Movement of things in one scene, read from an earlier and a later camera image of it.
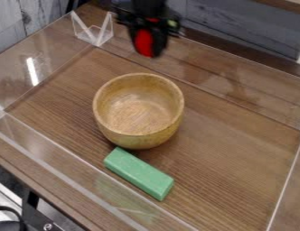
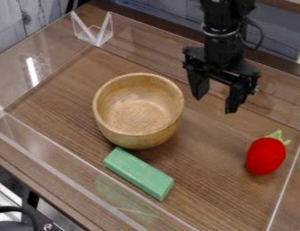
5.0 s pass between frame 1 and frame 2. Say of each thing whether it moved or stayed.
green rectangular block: stayed
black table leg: stayed
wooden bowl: stayed
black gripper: moved
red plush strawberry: moved
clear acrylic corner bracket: stayed
